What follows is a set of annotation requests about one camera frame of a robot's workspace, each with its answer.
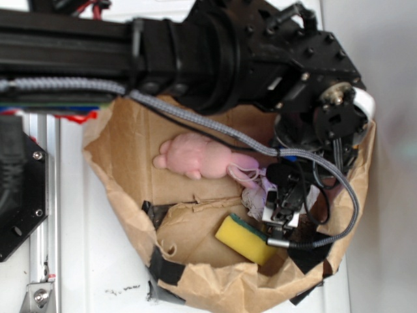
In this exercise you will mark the brown paper bag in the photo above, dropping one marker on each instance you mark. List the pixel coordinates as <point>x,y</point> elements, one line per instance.
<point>171,221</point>

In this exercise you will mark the yellow green sponge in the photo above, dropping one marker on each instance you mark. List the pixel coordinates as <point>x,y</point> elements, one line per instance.
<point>244,239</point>

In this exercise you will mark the pink plush bunny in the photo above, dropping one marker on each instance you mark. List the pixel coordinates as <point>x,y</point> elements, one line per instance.
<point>197,156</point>

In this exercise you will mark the metal corner bracket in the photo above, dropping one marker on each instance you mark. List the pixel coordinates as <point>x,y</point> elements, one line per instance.
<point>39,298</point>

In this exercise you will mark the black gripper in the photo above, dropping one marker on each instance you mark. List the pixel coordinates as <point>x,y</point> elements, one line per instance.
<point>330,125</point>

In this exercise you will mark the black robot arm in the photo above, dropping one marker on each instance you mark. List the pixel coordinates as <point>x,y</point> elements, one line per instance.
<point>60,57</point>

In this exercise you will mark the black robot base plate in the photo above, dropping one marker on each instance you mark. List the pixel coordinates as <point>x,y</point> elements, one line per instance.
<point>23,182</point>

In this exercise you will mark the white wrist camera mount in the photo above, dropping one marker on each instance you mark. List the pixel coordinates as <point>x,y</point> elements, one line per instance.
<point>274,215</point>

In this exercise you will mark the white paper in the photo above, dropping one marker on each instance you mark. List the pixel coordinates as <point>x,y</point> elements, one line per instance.
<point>255,193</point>

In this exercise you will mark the aluminium extrusion rail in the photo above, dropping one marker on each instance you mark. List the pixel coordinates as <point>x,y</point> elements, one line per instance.
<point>44,250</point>

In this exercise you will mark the white plastic tray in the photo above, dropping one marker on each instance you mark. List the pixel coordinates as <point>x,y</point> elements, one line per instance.
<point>100,269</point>

